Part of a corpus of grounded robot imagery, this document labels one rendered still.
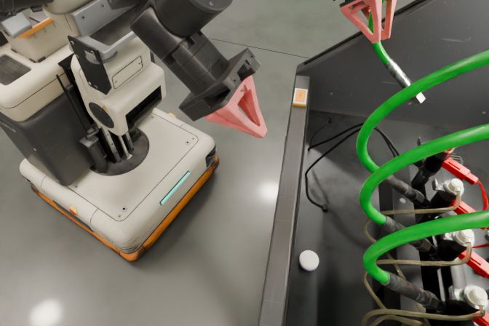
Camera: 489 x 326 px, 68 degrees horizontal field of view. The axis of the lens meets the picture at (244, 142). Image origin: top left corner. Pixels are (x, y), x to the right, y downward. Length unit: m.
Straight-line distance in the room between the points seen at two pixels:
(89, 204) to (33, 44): 0.64
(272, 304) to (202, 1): 0.47
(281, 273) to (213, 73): 0.38
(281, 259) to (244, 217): 1.11
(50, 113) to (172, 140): 0.54
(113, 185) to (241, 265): 0.64
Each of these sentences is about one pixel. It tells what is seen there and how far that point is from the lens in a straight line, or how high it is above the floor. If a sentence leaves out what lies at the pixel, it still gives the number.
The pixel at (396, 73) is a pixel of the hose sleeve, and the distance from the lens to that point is 0.70.
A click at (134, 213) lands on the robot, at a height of 0.28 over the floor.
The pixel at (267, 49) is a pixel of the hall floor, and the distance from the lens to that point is 2.61.
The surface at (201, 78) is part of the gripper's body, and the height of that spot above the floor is 1.29.
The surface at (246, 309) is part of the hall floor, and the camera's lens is 1.62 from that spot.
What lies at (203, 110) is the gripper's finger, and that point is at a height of 1.25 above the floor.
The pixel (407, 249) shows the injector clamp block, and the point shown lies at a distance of 0.70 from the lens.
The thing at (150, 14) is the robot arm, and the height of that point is 1.36.
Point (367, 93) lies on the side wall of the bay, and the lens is 1.00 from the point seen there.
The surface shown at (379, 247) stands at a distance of 0.43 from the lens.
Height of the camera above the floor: 1.57
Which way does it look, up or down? 51 degrees down
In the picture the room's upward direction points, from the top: straight up
